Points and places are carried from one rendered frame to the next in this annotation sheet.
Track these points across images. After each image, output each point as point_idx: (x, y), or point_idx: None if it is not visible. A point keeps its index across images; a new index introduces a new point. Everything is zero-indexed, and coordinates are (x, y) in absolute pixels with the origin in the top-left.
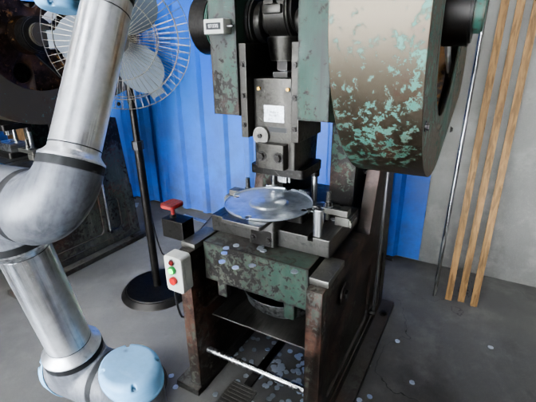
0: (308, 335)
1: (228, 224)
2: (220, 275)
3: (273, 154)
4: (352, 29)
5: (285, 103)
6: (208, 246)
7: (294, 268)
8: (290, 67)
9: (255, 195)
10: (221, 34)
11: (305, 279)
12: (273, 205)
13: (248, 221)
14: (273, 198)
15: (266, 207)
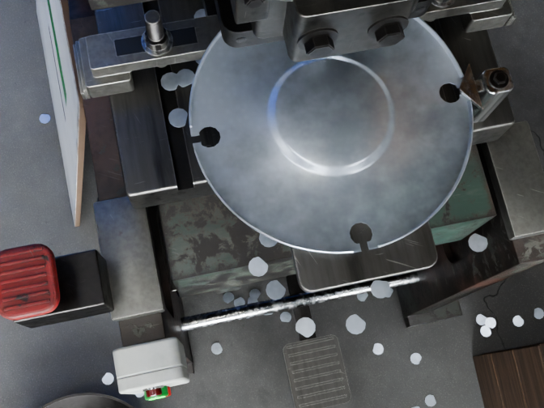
0: (485, 282)
1: (195, 189)
2: (227, 284)
3: (368, 23)
4: None
5: None
6: (191, 278)
7: (459, 223)
8: None
9: (249, 87)
10: None
11: (482, 223)
12: (367, 129)
13: (381, 253)
14: (327, 82)
15: (365, 155)
